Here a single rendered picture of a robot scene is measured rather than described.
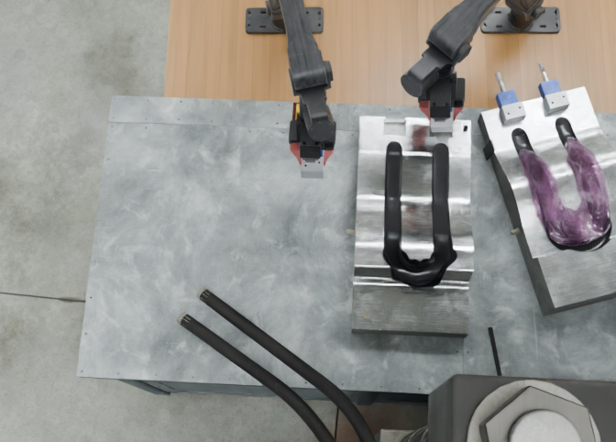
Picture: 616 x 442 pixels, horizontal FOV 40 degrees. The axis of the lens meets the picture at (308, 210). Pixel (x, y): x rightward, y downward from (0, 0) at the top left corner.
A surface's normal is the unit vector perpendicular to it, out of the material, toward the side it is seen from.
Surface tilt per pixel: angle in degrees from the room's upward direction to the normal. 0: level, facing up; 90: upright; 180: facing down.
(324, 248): 0
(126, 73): 0
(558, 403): 0
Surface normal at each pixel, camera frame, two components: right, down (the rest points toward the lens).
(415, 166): -0.04, -0.24
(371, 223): 0.00, -0.70
